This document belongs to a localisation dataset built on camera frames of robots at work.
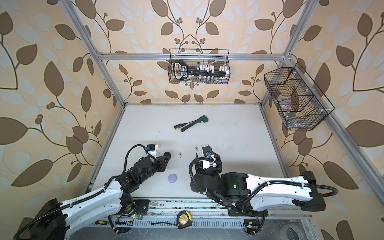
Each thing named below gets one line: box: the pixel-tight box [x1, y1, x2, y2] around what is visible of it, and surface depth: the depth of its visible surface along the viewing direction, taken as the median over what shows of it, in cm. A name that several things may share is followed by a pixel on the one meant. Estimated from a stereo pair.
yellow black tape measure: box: [176, 210, 193, 230], surface depth 70 cm
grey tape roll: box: [280, 224, 307, 240], surface depth 68 cm
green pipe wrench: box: [181, 114, 209, 132], surface depth 111 cm
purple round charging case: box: [167, 173, 178, 184], surface depth 86 cm
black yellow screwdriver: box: [173, 120, 196, 130], surface depth 107 cm
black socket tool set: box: [173, 60, 228, 80], surface depth 84 cm
